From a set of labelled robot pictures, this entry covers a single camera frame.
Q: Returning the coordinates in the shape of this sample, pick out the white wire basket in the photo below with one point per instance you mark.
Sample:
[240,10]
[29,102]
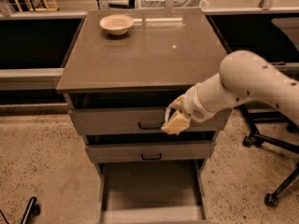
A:
[143,4]

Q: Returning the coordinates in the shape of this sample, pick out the grey top drawer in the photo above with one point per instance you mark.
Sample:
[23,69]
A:
[118,120]

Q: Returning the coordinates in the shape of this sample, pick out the blue rxbar blueberry wrapper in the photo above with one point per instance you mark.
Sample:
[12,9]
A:
[168,114]

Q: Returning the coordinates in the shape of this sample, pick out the grey drawer cabinet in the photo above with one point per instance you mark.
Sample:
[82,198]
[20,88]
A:
[157,60]

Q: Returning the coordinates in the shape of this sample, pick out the grey open bottom drawer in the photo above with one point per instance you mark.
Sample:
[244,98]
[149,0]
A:
[153,192]

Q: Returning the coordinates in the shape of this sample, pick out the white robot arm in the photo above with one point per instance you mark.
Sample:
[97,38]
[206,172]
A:
[243,77]

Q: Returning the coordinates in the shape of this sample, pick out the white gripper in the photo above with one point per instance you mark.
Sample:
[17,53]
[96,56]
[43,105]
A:
[191,105]

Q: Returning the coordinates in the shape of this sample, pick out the black stand leg left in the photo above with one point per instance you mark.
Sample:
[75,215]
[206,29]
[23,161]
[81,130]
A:
[32,210]

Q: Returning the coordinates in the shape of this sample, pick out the grey middle drawer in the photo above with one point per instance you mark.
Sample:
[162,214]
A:
[150,152]

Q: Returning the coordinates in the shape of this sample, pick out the white paper bowl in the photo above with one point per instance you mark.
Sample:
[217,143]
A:
[117,24]

